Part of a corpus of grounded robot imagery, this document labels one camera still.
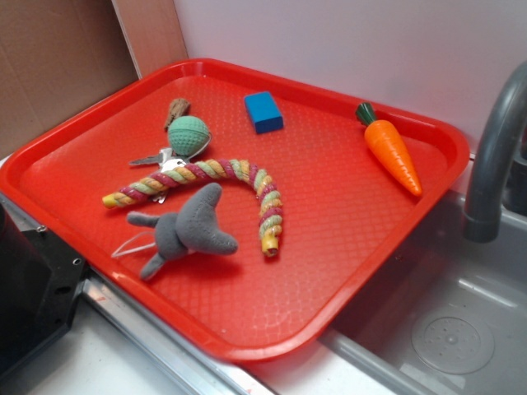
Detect green rubber ball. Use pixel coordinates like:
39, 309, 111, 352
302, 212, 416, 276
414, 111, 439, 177
167, 115, 211, 157

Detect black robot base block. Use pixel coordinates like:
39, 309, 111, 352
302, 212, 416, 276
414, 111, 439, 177
1, 208, 86, 379

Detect red plastic tray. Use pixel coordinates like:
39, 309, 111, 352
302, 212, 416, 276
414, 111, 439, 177
1, 59, 469, 362

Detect grey plush elephant toy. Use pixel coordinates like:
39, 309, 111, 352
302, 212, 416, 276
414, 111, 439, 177
127, 183, 239, 280

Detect blue wooden block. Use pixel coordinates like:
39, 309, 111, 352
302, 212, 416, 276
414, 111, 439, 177
244, 91, 284, 134

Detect brown wood piece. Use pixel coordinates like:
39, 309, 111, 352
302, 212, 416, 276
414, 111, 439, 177
164, 98, 191, 132

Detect orange toy carrot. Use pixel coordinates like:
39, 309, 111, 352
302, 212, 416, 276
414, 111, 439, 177
355, 102, 422, 197

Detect grey plastic sink basin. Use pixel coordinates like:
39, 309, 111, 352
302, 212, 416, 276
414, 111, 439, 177
321, 193, 526, 394

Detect grey toy faucet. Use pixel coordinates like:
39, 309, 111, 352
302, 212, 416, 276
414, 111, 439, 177
463, 63, 526, 243

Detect brown cardboard panel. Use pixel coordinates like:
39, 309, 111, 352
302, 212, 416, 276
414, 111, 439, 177
1, 1, 138, 157

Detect multicoloured twisted rope toy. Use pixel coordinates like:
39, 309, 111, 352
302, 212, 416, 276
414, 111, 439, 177
102, 159, 283, 258

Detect silver keys on ring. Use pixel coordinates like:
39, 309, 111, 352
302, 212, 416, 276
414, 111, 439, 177
128, 130, 213, 204

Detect white loop string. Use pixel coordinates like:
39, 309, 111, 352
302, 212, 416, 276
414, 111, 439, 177
110, 230, 157, 259

